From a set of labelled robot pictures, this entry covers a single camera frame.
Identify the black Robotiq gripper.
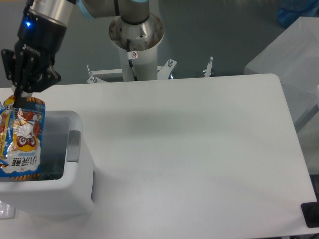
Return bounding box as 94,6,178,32
1,7,67,109

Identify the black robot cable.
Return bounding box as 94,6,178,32
126,38,139,82

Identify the white plastic trash can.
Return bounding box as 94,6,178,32
0,111,96,216

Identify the green can in trash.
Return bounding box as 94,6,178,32
37,165,64,181

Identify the blue snack wrapper bag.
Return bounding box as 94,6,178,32
0,95,45,180

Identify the blue object in corner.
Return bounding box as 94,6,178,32
277,0,319,28

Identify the clear plastic item bottom left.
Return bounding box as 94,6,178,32
0,201,16,220

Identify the white metal base bracket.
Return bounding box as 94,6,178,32
86,56,214,84

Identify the black device at table edge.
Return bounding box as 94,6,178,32
301,202,319,228

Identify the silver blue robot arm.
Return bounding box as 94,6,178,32
1,0,150,108

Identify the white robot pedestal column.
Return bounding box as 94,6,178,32
109,13,164,82

